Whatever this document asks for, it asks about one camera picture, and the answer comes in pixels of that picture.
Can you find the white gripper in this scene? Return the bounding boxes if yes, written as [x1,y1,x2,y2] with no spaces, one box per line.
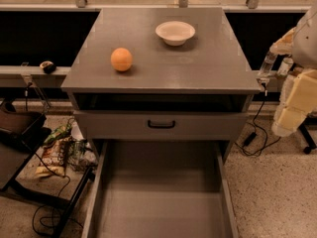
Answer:
[271,67,317,137]

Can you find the orange fruit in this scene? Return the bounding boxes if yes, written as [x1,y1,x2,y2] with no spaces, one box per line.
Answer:
[110,48,133,72]

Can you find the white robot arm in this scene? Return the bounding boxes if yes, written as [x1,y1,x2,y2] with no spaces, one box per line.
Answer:
[269,4,317,137]

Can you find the grey drawer cabinet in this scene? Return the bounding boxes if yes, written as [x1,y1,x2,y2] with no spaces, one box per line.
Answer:
[62,7,260,155]

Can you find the open grey middle drawer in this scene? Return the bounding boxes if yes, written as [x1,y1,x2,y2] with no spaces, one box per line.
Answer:
[82,141,239,238]

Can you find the closed grey top drawer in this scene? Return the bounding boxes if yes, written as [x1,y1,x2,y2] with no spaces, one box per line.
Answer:
[74,111,248,141]

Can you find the clear bottle with label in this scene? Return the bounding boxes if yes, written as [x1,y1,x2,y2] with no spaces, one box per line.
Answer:
[276,57,293,77]

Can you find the clear water bottle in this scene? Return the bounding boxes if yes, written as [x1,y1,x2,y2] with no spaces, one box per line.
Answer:
[258,51,277,78]

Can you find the white bowl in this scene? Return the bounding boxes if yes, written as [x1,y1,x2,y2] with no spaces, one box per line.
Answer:
[156,21,195,47]

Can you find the green snack bag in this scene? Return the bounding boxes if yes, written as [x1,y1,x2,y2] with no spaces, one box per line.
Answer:
[45,124,71,145]

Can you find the black cart with tray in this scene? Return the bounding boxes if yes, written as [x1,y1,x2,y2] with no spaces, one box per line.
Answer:
[0,99,94,238]

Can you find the snack chip bag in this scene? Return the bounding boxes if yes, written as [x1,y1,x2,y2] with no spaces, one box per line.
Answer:
[35,138,70,178]

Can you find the black yellow tape measure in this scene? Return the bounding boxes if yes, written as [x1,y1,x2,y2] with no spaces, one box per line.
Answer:
[40,60,56,74]

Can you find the grey side shelf left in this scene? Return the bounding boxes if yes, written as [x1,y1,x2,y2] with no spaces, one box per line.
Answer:
[0,65,70,88]

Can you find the black power cable right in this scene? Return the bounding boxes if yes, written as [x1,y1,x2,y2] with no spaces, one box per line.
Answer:
[234,82,281,158]

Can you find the black drawer handle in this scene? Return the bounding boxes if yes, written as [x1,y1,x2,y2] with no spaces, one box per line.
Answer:
[147,120,176,129]

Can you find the black cable on floor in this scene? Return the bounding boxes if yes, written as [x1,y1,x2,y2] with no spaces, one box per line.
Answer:
[31,152,84,237]

